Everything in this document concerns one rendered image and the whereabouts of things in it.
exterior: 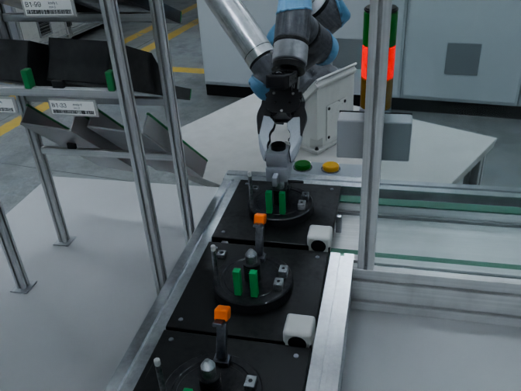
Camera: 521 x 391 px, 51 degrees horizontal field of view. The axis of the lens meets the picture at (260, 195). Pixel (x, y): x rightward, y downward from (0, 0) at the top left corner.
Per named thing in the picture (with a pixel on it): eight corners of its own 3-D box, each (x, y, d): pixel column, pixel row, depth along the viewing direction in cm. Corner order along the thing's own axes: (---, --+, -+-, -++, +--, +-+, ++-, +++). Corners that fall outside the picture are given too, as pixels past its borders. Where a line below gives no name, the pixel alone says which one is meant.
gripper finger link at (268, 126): (270, 166, 115) (282, 126, 116) (264, 159, 109) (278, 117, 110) (256, 162, 116) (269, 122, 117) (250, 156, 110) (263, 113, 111)
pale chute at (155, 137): (155, 170, 132) (160, 153, 133) (203, 178, 127) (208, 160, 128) (86, 126, 106) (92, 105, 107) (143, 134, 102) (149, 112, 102)
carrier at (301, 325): (209, 249, 109) (203, 195, 103) (329, 260, 104) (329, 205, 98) (166, 336, 89) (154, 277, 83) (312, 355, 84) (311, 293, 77)
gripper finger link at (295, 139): (308, 165, 113) (302, 123, 115) (305, 158, 108) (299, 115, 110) (293, 167, 114) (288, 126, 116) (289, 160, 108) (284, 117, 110)
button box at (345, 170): (291, 181, 142) (291, 159, 138) (373, 185, 137) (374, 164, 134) (287, 194, 136) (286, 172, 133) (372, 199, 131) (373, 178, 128)
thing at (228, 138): (269, 92, 219) (269, 85, 217) (495, 146, 167) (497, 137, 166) (132, 158, 174) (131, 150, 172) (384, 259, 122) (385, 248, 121)
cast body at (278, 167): (271, 167, 116) (270, 136, 112) (292, 167, 115) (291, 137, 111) (263, 186, 108) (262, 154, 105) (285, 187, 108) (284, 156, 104)
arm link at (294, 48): (306, 38, 111) (267, 38, 113) (304, 59, 110) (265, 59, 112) (310, 53, 118) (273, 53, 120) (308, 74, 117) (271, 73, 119)
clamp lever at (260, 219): (254, 253, 99) (256, 212, 98) (265, 254, 99) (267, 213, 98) (250, 257, 96) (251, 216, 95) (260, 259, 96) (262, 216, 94)
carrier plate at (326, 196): (241, 186, 130) (240, 178, 129) (341, 192, 125) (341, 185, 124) (212, 244, 110) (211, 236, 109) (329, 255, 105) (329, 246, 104)
